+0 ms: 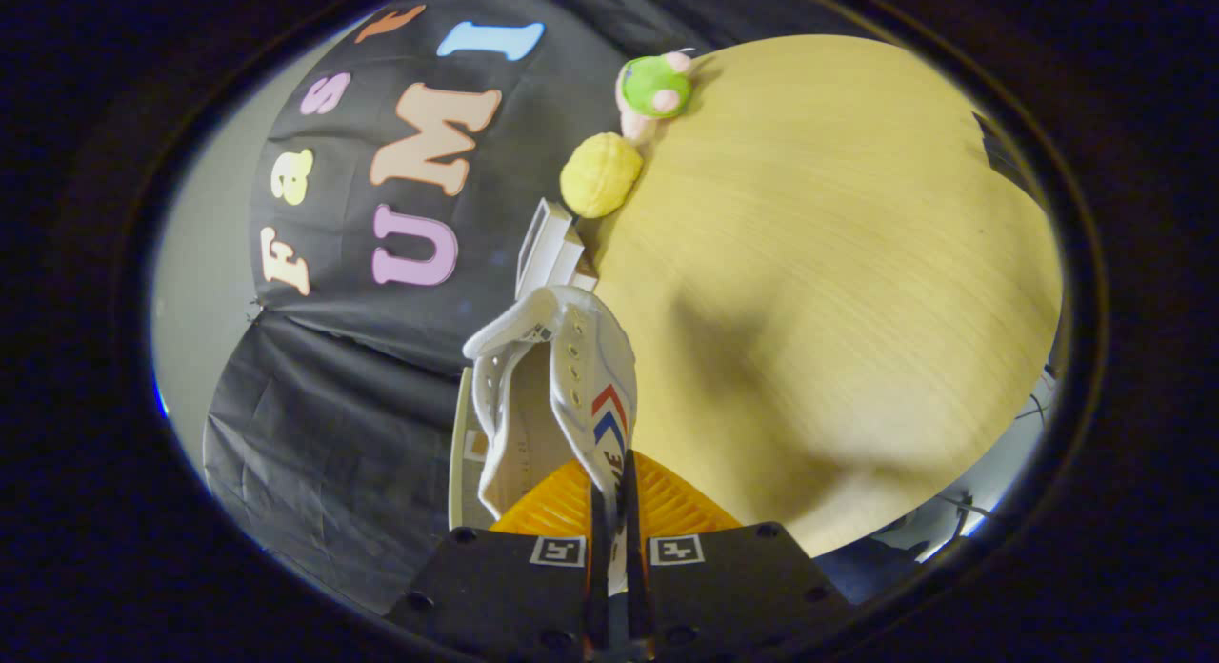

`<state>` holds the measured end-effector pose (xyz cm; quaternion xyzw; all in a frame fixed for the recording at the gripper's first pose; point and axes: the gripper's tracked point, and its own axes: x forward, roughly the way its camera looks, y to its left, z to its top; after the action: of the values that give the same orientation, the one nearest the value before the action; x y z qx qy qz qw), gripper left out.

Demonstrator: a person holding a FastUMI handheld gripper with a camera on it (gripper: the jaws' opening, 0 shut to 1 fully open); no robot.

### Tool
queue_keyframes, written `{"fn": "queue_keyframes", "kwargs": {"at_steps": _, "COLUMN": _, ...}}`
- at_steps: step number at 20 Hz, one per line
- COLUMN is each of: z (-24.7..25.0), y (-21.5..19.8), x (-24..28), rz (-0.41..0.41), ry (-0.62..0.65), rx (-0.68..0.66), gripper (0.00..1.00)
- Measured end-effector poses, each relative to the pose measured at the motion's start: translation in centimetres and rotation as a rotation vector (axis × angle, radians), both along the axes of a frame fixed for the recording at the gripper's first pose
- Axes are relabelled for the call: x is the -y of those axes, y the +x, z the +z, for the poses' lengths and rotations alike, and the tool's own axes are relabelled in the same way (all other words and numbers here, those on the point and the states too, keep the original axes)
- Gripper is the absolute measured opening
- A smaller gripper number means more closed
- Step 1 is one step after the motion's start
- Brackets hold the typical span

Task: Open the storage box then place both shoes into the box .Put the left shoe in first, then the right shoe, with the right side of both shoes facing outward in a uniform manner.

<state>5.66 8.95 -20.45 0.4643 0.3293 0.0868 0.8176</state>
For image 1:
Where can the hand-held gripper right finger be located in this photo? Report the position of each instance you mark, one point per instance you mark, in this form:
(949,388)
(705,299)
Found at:
(733,587)

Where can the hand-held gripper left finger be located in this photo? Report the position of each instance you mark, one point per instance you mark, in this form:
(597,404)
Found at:
(495,587)

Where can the grey fabric storage box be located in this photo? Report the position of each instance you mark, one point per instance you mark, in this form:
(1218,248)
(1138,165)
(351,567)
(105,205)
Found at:
(462,492)

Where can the white canvas shoe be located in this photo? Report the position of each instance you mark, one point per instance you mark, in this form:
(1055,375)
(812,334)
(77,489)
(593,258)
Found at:
(590,358)

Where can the dark blue cloth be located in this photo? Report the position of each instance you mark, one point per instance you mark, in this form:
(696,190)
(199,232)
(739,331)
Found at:
(862,568)

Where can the black backdrop cloth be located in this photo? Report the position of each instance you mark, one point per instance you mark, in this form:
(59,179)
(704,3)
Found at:
(324,425)

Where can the plain white book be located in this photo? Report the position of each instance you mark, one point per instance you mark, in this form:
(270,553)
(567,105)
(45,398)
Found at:
(574,263)

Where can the yellow round plush toy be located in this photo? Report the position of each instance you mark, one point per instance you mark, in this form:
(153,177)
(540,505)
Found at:
(600,175)

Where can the green and pink plush toy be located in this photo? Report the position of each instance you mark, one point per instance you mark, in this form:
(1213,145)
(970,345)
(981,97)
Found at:
(655,87)

